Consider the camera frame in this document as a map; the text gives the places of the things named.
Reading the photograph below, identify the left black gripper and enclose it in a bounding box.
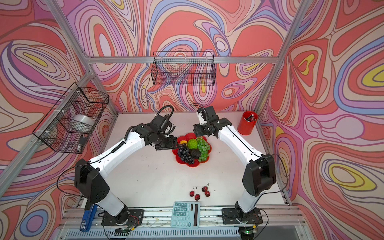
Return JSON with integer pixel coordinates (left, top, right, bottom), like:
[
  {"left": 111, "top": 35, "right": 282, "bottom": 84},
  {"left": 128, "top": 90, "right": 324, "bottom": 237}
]
[{"left": 154, "top": 133, "right": 181, "bottom": 151}]

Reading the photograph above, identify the green fake grape bunch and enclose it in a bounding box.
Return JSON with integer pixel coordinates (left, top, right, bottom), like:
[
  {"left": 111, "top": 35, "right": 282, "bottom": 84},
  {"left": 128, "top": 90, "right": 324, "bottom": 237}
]
[{"left": 196, "top": 137, "right": 211, "bottom": 163}]

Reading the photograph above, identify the bumpy green fake fruit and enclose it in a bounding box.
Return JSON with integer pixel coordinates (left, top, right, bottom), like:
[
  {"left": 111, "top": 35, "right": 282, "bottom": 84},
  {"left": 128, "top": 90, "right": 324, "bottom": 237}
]
[{"left": 187, "top": 139, "right": 198, "bottom": 150}]

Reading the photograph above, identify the black fake grape bunch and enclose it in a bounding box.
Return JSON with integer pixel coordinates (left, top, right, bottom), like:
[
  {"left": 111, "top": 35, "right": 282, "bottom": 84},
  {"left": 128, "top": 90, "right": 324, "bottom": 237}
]
[{"left": 177, "top": 144, "right": 195, "bottom": 165}]

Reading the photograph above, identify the dark fake avocado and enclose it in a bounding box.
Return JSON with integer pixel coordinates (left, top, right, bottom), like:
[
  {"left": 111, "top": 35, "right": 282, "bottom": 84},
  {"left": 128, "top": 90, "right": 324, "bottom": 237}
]
[{"left": 190, "top": 149, "right": 202, "bottom": 160}]

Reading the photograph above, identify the red cherry pair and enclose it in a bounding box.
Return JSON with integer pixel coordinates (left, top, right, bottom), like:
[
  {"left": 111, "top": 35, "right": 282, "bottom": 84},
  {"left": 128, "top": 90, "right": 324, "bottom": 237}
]
[
  {"left": 189, "top": 187, "right": 201, "bottom": 201},
  {"left": 202, "top": 184, "right": 211, "bottom": 197}
]

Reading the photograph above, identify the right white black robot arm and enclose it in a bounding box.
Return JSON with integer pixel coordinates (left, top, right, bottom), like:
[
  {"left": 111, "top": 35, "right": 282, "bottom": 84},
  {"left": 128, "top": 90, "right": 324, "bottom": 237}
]
[{"left": 194, "top": 106, "right": 277, "bottom": 224}]

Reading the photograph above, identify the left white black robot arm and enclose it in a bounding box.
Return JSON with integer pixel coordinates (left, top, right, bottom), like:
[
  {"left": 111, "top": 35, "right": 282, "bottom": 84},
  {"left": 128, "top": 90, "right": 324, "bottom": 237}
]
[{"left": 74, "top": 105, "right": 178, "bottom": 226}]

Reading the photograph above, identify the red pen cup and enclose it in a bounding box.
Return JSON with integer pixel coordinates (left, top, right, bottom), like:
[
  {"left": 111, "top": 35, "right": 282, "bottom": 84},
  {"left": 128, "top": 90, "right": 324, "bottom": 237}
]
[{"left": 238, "top": 111, "right": 258, "bottom": 136}]

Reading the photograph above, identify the teal desk calculator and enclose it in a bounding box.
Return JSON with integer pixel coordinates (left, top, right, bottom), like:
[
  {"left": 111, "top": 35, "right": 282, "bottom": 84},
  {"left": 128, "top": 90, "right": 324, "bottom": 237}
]
[{"left": 171, "top": 201, "right": 201, "bottom": 230}]

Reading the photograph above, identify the back black wire basket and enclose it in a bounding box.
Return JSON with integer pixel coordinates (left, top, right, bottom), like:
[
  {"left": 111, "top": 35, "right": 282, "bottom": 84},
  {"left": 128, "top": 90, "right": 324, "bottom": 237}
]
[{"left": 151, "top": 51, "right": 217, "bottom": 86}]

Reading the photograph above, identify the black wire basket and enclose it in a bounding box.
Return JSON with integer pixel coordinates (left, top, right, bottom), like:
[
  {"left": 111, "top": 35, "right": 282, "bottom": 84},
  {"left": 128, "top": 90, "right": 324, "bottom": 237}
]
[
  {"left": 151, "top": 51, "right": 217, "bottom": 86},
  {"left": 33, "top": 83, "right": 109, "bottom": 154}
]

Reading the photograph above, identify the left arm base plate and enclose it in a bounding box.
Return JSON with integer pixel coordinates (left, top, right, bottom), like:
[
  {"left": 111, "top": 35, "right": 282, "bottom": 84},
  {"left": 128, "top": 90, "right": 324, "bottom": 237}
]
[{"left": 102, "top": 209, "right": 145, "bottom": 227}]

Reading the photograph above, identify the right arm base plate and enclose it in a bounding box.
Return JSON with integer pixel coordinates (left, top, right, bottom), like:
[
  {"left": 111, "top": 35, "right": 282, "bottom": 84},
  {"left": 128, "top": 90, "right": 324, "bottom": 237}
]
[{"left": 218, "top": 208, "right": 263, "bottom": 226}]

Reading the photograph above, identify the left black wire basket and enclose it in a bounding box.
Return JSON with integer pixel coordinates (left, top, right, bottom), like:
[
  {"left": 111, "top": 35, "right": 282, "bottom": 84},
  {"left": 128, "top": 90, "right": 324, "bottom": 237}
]
[{"left": 33, "top": 83, "right": 109, "bottom": 154}]

